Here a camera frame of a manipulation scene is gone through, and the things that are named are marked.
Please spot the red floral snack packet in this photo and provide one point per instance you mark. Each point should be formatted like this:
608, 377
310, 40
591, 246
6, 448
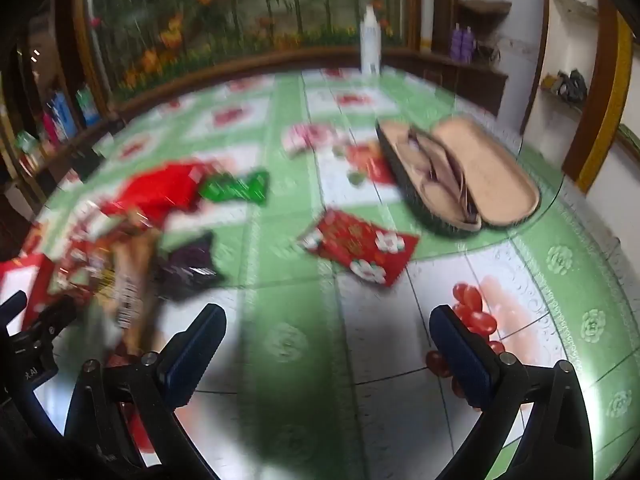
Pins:
355, 245

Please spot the artificial flower glass display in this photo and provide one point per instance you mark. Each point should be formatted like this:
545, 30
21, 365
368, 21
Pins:
225, 10

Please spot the red white patterned snack packet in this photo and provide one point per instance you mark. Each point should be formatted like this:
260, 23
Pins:
80, 245

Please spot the green white bag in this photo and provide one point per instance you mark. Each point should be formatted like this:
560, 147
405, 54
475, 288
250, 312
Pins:
26, 142

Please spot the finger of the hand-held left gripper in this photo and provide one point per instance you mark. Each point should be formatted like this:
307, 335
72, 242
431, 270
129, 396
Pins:
55, 320
12, 307

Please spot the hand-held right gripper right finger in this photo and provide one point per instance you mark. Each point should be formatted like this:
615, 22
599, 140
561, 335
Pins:
465, 355

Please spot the red transparent snack packet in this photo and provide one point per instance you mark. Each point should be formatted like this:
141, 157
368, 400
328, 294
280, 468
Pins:
155, 192

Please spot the purple bottle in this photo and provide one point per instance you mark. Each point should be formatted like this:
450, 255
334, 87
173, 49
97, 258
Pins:
469, 45
457, 45

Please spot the white spray bottle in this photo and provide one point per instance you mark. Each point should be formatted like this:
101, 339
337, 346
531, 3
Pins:
371, 45

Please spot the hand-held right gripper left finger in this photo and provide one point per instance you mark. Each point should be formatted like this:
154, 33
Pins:
192, 355

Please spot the purple framed glasses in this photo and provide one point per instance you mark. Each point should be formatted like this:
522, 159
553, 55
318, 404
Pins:
450, 175

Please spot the dark object pile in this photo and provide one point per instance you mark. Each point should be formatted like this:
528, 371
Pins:
567, 85

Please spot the green snack packet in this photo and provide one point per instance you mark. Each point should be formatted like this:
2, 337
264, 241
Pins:
235, 187

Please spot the blue package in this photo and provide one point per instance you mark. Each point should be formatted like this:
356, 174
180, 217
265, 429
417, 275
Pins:
64, 115

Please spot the open patterned glasses case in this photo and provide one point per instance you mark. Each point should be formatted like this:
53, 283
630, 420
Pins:
500, 180

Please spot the pink snack packet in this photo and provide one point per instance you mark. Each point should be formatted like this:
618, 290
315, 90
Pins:
310, 137

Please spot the dark snack packet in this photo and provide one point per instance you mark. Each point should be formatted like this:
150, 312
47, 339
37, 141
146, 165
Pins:
190, 270

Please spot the green fruit print tablecloth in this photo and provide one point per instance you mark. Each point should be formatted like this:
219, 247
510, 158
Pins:
300, 320

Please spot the red shallow cardboard box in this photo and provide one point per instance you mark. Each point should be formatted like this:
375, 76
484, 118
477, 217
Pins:
20, 285

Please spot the brown foil snack packet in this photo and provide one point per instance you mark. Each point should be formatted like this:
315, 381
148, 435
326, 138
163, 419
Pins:
137, 280

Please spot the blue green plastic bag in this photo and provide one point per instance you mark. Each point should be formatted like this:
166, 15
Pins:
87, 105

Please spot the pink red bottle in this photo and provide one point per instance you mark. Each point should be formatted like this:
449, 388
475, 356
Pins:
50, 127

